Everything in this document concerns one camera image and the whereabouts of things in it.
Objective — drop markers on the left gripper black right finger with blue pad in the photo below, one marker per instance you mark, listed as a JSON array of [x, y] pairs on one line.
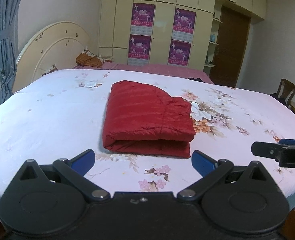
[[216, 172]]

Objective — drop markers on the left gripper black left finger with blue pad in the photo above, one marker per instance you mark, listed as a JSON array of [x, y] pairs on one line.
[[62, 176]]

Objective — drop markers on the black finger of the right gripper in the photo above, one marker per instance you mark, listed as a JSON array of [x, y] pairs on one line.
[[270, 150]]

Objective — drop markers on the red padded jacket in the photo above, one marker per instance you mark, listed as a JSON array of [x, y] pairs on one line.
[[145, 120]]

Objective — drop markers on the black clothing on bed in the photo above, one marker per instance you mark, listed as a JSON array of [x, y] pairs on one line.
[[197, 79]]

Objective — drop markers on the wooden chair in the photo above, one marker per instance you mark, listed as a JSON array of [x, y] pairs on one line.
[[285, 92]]

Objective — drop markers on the white floral bed sheet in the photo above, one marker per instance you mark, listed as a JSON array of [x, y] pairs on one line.
[[62, 114]]

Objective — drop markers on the pink striped bed cover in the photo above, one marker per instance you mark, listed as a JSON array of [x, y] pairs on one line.
[[159, 69]]

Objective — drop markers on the purple poster lower right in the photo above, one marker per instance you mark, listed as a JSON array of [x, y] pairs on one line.
[[179, 53]]

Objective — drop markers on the purple poster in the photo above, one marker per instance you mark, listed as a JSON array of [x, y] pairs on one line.
[[183, 25], [179, 53], [142, 19], [139, 50]]

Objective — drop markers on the dark brown door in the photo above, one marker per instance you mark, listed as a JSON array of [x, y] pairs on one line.
[[232, 42]]

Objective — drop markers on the purple poster lower left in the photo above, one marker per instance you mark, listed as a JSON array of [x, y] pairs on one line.
[[139, 50]]

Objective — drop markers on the orange patterned pillow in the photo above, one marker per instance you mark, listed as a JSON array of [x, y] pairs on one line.
[[88, 59]]

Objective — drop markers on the purple poster upper right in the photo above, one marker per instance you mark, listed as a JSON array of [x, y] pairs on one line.
[[183, 25]]

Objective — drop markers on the cream wardrobe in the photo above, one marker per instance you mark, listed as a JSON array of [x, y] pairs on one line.
[[115, 25]]

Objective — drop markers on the cream bed headboard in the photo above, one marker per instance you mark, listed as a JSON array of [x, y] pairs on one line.
[[55, 47]]

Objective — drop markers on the purple poster upper left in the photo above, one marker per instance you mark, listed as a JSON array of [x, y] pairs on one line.
[[142, 19]]

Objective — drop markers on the grey blue curtain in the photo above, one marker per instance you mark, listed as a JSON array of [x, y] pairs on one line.
[[8, 41]]

